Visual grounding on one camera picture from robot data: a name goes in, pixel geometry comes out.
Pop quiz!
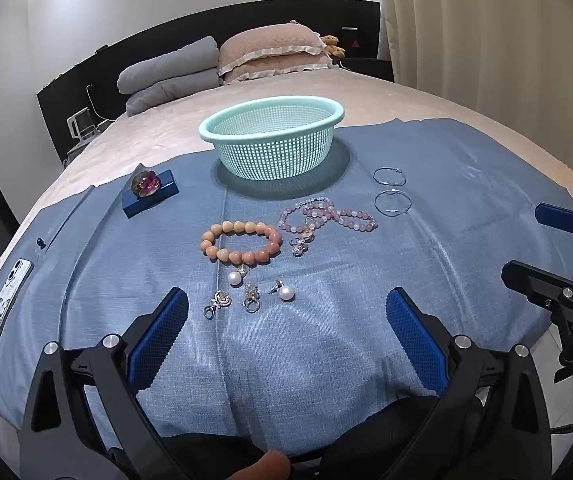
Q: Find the brown teddy bear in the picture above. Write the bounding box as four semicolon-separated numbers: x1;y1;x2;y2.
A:
321;35;346;59

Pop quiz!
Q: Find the teal plastic mesh basket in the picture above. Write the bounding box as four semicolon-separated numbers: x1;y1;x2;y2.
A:
199;95;345;181

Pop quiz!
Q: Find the pink bead bracelet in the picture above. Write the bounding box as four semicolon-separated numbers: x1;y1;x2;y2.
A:
279;202;327;233
304;199;378;232

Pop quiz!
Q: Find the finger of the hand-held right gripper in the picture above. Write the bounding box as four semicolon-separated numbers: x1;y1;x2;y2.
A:
501;259;573;321
535;202;573;246

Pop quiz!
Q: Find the purple glass flower ornament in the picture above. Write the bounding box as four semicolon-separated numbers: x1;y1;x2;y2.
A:
131;170;160;198

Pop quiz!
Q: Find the silver flower drop earring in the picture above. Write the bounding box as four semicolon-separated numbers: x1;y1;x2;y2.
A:
204;290;231;320

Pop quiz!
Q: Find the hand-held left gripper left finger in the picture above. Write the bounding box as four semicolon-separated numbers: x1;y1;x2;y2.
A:
19;287;190;466

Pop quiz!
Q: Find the blue jewelry box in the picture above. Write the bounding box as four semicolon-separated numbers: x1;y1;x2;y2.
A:
121;169;180;218

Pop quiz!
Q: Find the person's left hand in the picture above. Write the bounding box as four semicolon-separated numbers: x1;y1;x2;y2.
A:
230;452;292;480

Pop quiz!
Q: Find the black headboard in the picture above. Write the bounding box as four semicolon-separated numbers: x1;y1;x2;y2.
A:
36;0;382;161

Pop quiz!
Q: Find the phone with butterfly case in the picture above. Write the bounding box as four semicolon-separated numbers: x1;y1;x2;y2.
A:
0;258;34;337

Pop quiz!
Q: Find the silver hoop earring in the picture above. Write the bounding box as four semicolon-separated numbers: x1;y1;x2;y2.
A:
373;166;407;186
374;189;411;217

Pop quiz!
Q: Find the orange bead bracelet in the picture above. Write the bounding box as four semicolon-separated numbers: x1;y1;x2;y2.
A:
200;220;283;266

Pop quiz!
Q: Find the pink frilled pillow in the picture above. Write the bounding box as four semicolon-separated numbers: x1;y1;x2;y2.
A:
224;52;335;83
218;21;326;78

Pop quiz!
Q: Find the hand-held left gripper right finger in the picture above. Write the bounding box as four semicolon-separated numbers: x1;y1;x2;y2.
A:
385;287;552;466

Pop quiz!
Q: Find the silver crystal drop earring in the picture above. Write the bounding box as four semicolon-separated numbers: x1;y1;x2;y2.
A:
289;232;312;258
243;281;262;314

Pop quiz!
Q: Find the bed with beige cover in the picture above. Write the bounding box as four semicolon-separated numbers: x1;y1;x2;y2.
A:
0;62;573;361

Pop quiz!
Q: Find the clear electric kettle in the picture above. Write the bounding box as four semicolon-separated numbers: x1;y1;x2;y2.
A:
69;109;98;141

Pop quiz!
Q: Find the cream curtain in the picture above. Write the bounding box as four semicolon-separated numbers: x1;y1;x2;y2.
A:
377;0;573;221

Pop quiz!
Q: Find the blue cloth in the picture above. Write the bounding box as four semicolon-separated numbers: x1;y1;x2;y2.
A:
0;117;573;456

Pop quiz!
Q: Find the grey folded duvet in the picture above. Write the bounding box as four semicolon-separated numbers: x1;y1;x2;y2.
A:
117;36;222;116

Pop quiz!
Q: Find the light grey nightstand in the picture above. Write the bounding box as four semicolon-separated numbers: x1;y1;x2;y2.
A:
64;120;112;161

